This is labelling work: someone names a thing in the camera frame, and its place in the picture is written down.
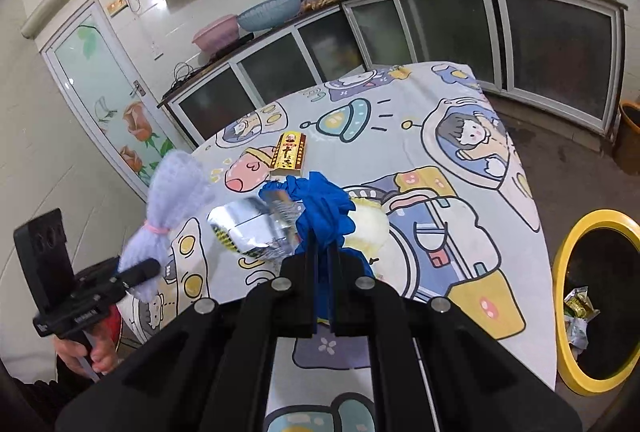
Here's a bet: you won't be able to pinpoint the crumpled silver wrapper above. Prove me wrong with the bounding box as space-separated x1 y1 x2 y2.
565 317 593 353

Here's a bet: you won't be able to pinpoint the brown ceramic jar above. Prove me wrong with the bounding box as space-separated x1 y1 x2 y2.
612 100 640 175

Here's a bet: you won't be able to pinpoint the yellow green snack wrapper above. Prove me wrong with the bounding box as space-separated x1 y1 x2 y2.
564 287 601 323

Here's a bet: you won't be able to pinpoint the pink plastic basin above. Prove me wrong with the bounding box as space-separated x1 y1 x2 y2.
193 14 241 53

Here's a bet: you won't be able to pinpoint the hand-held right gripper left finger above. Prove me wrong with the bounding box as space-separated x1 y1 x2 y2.
55 235 319 432

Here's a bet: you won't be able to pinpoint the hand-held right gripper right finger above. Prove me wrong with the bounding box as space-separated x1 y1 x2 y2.
328 242 583 432

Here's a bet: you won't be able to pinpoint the red stool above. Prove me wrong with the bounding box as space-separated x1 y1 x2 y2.
102 305 125 355

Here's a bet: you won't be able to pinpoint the pale yellow crumpled wrapper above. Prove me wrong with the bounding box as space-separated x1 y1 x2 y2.
345 199 391 263

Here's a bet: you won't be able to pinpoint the kitchen counter cabinets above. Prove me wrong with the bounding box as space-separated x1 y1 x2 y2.
157 0 630 150

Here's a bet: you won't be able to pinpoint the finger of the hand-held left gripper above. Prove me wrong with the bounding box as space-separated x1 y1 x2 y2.
118 259 162 289

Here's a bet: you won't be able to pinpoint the blue plastic basket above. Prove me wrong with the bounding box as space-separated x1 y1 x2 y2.
237 0 304 33

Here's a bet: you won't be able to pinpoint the glass door with flower print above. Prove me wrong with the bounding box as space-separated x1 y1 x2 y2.
42 0 193 200

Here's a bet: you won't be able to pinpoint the cartoon printed tablecloth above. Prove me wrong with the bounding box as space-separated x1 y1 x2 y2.
117 60 558 432

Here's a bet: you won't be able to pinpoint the black flat cooker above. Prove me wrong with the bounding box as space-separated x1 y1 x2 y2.
210 32 256 60

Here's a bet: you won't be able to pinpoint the person's left hand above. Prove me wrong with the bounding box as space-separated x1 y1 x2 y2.
52 311 123 383

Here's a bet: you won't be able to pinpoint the blue rubber glove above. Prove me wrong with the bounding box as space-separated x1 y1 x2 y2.
260 171 376 328

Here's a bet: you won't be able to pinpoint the person's left forearm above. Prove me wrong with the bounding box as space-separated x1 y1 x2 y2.
0 357 101 432

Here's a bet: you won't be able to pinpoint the yellow-rimmed black trash bin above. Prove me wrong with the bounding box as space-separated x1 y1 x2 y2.
552 209 640 397

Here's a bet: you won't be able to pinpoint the lavender cloth bundle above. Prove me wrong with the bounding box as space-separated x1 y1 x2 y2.
118 149 215 303

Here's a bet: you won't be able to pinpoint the black cables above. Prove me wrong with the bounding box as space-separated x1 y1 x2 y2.
170 60 206 88

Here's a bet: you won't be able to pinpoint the yellow foil snack bag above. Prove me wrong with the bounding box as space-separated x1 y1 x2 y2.
207 197 306 260

